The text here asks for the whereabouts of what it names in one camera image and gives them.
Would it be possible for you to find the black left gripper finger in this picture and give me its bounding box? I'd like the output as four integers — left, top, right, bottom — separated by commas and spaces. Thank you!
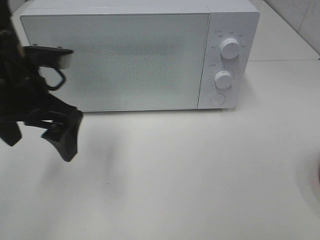
41, 108, 83, 162

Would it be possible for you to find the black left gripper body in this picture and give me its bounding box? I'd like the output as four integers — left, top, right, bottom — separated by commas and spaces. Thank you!
0, 0, 77, 146

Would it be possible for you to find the round white door button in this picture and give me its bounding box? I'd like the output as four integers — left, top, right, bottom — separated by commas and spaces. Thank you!
210, 93, 226, 107

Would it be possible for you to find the white timer knob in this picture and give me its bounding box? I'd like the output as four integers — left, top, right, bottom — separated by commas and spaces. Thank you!
213, 70, 233, 89

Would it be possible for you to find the white power knob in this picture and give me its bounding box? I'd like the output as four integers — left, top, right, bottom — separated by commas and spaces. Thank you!
219, 37, 240, 60

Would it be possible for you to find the white microwave door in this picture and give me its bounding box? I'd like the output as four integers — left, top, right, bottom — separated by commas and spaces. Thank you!
21, 14, 209, 111

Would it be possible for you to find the white microwave oven body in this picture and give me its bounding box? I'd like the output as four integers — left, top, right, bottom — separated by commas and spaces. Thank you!
20, 0, 260, 112

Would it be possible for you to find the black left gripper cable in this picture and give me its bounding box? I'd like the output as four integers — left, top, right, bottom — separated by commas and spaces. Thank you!
39, 67, 68, 91

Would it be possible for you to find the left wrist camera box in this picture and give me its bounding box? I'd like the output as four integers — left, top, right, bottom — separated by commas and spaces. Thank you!
23, 46, 74, 70

